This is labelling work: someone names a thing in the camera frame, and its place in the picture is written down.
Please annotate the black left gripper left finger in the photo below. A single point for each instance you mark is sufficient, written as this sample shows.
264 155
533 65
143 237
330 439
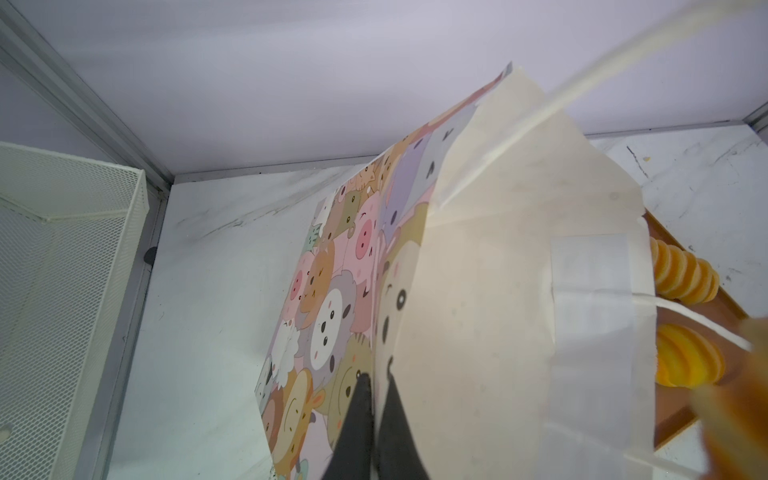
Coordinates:
352 455

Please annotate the cartoon animal paper gift bag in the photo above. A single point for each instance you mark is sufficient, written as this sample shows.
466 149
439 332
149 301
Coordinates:
498 266

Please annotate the white mesh wall shelf lower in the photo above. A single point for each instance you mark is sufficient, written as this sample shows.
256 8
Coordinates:
70 229

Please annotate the yellow round fake bread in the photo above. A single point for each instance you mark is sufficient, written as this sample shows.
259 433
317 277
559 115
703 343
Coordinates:
681 276

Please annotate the yellow striped shell fake bread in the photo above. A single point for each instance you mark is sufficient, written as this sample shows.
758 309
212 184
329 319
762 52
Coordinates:
686 359

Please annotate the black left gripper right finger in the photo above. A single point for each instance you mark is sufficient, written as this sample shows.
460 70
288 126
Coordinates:
396 456

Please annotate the orange sugared fake bread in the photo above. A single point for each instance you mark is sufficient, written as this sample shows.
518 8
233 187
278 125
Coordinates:
734 416

